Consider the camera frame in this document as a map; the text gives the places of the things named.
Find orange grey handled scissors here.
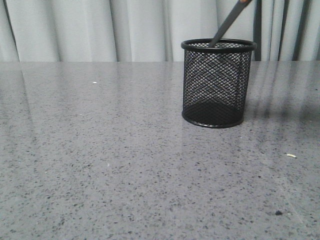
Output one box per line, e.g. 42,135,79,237
207,0,252,48

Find black mesh pen cup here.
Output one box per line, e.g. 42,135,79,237
181,38,257,128

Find grey curtain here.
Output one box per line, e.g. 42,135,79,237
0,0,320,62

